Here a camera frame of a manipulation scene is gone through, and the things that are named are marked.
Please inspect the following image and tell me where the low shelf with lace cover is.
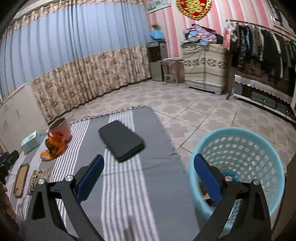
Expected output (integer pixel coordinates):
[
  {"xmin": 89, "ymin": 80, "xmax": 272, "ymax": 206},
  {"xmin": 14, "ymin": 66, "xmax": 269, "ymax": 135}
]
[{"xmin": 232, "ymin": 74, "xmax": 295, "ymax": 123}]

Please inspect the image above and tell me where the red heart wall decoration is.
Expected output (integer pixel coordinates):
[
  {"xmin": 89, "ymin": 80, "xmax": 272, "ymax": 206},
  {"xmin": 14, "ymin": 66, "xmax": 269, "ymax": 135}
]
[{"xmin": 176, "ymin": 0, "xmax": 212, "ymax": 21}]

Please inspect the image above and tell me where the light blue laundry basket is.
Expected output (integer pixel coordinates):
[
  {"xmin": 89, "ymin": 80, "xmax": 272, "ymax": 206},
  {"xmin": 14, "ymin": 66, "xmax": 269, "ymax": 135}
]
[{"xmin": 192, "ymin": 127, "xmax": 285, "ymax": 227}]

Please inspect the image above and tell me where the patterned snack bag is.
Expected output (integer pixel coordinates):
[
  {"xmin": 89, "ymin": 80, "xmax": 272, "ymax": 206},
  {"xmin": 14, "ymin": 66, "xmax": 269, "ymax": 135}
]
[{"xmin": 27, "ymin": 167, "xmax": 55, "ymax": 196}]

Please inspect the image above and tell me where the black glasses case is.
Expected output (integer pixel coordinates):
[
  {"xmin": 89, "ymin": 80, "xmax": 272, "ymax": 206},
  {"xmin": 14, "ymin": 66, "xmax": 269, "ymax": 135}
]
[{"xmin": 98, "ymin": 120, "xmax": 145, "ymax": 162}]

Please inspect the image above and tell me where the blue bag on dispenser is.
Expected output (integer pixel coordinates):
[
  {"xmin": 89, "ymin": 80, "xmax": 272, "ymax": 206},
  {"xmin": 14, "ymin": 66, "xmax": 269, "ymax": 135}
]
[{"xmin": 149, "ymin": 30, "xmax": 165, "ymax": 41}]

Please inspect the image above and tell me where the small metal side table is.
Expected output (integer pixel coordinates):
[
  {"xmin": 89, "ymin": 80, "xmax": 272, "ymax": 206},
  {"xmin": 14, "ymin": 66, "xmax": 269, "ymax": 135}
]
[{"xmin": 157, "ymin": 57, "xmax": 184, "ymax": 85}]

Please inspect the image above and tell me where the grey striped tablecloth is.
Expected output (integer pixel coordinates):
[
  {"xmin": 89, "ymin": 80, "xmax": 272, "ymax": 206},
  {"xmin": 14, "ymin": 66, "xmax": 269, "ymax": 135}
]
[{"xmin": 6, "ymin": 107, "xmax": 200, "ymax": 240}]

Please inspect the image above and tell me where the blue and floral curtain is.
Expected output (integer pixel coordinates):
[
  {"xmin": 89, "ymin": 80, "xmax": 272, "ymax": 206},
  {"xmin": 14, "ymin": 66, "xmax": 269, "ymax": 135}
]
[{"xmin": 1, "ymin": 1, "xmax": 151, "ymax": 122}]

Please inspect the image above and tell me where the brown phone case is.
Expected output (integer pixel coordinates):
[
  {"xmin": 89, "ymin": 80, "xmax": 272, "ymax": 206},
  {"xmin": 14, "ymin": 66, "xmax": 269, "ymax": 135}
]
[{"xmin": 13, "ymin": 164, "xmax": 29, "ymax": 198}]

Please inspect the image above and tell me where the pink metal mug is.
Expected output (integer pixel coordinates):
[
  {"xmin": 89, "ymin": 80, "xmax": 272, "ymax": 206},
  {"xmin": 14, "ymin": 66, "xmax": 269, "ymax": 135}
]
[{"xmin": 46, "ymin": 118, "xmax": 72, "ymax": 143}]

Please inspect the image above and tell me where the wall picture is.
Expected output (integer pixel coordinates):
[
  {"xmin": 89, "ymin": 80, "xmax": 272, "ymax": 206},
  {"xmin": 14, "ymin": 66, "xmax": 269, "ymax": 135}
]
[{"xmin": 147, "ymin": 0, "xmax": 171, "ymax": 14}]

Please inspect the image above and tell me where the cloth covered cabinet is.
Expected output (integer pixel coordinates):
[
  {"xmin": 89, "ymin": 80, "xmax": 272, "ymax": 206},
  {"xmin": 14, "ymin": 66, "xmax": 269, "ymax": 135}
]
[{"xmin": 182, "ymin": 43, "xmax": 227, "ymax": 95}]

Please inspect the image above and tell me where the white cabinet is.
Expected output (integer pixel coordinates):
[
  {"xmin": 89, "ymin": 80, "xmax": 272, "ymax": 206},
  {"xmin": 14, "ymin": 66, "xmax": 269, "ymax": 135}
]
[{"xmin": 0, "ymin": 83, "xmax": 48, "ymax": 152}]

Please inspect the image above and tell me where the small potted plant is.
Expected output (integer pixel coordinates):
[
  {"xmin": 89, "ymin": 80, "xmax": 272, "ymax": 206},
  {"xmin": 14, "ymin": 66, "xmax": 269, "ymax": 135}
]
[{"xmin": 151, "ymin": 24, "xmax": 160, "ymax": 30}]

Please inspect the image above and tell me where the clothes rack with garments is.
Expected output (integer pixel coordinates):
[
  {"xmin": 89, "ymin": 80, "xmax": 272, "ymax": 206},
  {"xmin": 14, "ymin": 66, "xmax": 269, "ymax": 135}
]
[{"xmin": 223, "ymin": 19, "xmax": 295, "ymax": 104}]

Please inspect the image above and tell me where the pile of folded clothes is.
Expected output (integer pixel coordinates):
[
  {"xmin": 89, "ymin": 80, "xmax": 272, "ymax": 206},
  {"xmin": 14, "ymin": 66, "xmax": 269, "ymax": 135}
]
[{"xmin": 182, "ymin": 24, "xmax": 223, "ymax": 46}]

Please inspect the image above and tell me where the grey water dispenser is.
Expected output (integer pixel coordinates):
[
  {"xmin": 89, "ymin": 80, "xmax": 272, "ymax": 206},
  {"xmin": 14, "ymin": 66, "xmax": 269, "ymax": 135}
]
[{"xmin": 147, "ymin": 41, "xmax": 168, "ymax": 82}]

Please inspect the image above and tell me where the light blue tissue box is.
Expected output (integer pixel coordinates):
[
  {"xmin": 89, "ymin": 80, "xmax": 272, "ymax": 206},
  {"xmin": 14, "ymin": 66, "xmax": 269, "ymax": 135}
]
[{"xmin": 21, "ymin": 131, "xmax": 43, "ymax": 154}]

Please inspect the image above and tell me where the orange snack wrapper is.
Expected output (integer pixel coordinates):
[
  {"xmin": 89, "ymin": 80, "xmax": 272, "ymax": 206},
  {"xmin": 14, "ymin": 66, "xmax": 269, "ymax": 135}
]
[{"xmin": 40, "ymin": 132, "xmax": 67, "ymax": 162}]

